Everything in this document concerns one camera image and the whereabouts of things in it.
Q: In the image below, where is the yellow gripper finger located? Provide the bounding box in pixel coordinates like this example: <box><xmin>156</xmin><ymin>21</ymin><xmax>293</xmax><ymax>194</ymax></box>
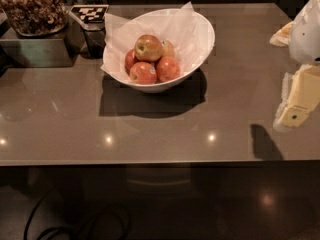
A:
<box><xmin>273</xmin><ymin>64</ymin><xmax>320</xmax><ymax>130</ymax></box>
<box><xmin>269</xmin><ymin>22</ymin><xmax>293</xmax><ymax>47</ymax></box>

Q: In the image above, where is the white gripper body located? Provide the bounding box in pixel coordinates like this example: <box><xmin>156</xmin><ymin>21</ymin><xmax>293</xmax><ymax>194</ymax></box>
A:
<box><xmin>289</xmin><ymin>0</ymin><xmax>320</xmax><ymax>65</ymax></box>

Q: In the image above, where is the yellow-red apple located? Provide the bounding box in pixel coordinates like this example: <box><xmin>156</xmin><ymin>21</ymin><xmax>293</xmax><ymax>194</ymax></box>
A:
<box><xmin>134</xmin><ymin>34</ymin><xmax>163</xmax><ymax>62</ymax></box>

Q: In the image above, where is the white bowl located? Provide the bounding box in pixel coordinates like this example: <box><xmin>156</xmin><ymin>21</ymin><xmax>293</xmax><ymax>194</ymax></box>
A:
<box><xmin>102</xmin><ymin>3</ymin><xmax>215</xmax><ymax>93</ymax></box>

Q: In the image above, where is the back yellow apple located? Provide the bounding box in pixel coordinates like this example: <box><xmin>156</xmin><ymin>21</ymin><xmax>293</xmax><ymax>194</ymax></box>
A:
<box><xmin>162</xmin><ymin>40</ymin><xmax>175</xmax><ymax>57</ymax></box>

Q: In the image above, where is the front right red apple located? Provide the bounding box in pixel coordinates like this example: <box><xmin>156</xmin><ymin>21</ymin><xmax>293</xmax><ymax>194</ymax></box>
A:
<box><xmin>156</xmin><ymin>56</ymin><xmax>180</xmax><ymax>82</ymax></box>

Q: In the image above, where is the red apple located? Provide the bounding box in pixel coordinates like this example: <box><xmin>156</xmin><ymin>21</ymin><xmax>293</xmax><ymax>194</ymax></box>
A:
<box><xmin>125</xmin><ymin>49</ymin><xmax>138</xmax><ymax>73</ymax></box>
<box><xmin>129</xmin><ymin>62</ymin><xmax>157</xmax><ymax>85</ymax></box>
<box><xmin>156</xmin><ymin>56</ymin><xmax>180</xmax><ymax>82</ymax></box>

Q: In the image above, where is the front left red apple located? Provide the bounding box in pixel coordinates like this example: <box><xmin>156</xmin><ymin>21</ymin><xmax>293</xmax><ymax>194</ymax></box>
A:
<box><xmin>129</xmin><ymin>62</ymin><xmax>157</xmax><ymax>85</ymax></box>

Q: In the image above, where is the white paper liner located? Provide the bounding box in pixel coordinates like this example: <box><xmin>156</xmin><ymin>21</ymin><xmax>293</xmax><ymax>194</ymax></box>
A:
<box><xmin>102</xmin><ymin>3</ymin><xmax>215</xmax><ymax>83</ymax></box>

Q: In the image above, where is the dark cup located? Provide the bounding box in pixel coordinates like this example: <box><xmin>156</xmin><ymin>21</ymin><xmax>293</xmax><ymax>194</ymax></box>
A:
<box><xmin>83</xmin><ymin>24</ymin><xmax>105</xmax><ymax>58</ymax></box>

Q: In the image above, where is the black white marker tag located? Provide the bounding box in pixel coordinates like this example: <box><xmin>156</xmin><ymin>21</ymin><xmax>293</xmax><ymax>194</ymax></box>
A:
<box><xmin>69</xmin><ymin>5</ymin><xmax>109</xmax><ymax>24</ymax></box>

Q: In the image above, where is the metal box stand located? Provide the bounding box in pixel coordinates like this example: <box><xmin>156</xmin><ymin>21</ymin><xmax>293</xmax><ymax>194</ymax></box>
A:
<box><xmin>0</xmin><ymin>22</ymin><xmax>85</xmax><ymax>68</ymax></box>

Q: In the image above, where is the black floor cable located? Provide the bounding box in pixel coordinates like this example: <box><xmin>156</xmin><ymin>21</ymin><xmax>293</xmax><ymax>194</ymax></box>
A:
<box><xmin>23</xmin><ymin>190</ymin><xmax>132</xmax><ymax>240</ymax></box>

